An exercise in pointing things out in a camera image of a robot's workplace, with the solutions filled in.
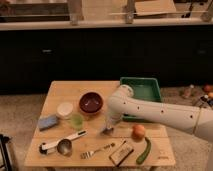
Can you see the blue grey towel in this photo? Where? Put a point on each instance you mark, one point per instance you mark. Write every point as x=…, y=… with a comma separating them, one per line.
x=107, y=130

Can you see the dark red bowl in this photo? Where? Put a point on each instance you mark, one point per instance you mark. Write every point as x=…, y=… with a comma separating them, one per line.
x=91, y=102

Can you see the wooden table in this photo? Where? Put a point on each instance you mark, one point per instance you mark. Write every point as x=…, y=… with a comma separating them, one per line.
x=71, y=91

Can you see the dark cabinet counter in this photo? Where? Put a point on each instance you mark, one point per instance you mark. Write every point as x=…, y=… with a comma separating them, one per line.
x=33, y=55

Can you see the white round lid container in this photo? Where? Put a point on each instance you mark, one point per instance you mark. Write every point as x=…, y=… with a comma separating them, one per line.
x=64, y=110

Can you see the green plastic tray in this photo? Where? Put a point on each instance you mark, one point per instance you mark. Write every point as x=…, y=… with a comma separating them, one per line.
x=144, y=88

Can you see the metal measuring cup white handle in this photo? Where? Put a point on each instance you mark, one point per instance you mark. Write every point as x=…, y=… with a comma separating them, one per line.
x=62, y=146

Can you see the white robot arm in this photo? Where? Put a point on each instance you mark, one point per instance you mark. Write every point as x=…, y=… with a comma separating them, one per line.
x=190, y=119

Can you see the silver fork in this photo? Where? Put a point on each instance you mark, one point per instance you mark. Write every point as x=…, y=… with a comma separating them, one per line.
x=89, y=154

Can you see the green translucent cup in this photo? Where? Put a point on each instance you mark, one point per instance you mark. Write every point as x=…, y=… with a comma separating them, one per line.
x=76, y=121

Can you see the orange round fruit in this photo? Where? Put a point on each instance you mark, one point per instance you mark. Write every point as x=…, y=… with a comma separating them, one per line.
x=138, y=131

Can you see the black tan rectangular box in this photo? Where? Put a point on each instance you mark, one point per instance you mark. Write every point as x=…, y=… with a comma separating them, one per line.
x=121, y=153

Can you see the blue sponge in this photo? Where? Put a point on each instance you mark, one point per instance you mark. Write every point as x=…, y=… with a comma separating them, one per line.
x=47, y=122

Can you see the green cucumber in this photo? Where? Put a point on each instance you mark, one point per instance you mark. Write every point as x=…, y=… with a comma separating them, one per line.
x=142, y=157

